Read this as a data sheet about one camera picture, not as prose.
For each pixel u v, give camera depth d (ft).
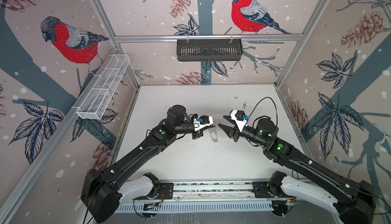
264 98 1.64
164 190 2.40
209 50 3.44
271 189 2.17
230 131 1.98
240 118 1.81
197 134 1.98
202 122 1.84
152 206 2.30
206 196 2.39
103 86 2.57
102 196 1.22
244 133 1.97
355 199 1.29
